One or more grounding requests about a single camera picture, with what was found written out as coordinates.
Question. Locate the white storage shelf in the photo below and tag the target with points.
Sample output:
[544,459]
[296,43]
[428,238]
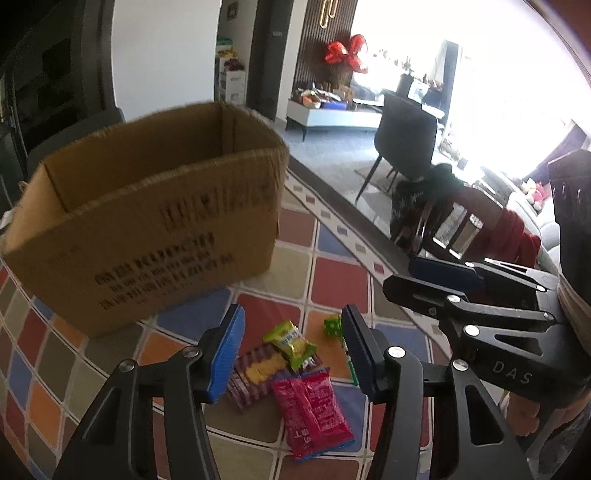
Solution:
[229,76]

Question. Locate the dark green cracker packet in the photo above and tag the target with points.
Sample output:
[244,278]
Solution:
[255,370]

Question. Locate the dark grey dining chair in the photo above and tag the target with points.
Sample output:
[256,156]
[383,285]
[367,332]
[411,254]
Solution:
[406,139]

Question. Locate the grey chair behind table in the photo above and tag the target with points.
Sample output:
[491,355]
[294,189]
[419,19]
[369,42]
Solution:
[99,121]

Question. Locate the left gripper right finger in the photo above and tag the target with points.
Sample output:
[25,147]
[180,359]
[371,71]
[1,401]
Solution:
[471,439]

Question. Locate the wooden chair with red cloth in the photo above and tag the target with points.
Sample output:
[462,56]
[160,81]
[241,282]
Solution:
[440,216]

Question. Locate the yellow green snack packet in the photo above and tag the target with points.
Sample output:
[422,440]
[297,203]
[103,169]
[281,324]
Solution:
[288,339]

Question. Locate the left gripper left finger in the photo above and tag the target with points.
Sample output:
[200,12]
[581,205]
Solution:
[114,439]

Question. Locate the person's right hand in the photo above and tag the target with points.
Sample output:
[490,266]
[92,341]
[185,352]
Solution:
[522,415]

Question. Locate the white low cabinet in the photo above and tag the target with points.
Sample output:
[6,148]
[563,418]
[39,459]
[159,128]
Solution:
[305,115]

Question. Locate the brown cardboard box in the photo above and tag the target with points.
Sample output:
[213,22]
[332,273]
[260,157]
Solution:
[141,216]

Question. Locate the red bow decoration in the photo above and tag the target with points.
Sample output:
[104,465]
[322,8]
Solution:
[337,53]

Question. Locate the green lollipop candy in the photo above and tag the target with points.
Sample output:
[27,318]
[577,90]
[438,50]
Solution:
[333,329]

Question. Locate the pink red snack packet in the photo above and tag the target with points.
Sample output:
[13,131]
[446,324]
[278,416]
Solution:
[311,414]

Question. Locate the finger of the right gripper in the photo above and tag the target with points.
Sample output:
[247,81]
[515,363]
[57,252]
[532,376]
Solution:
[423,297]
[450,275]

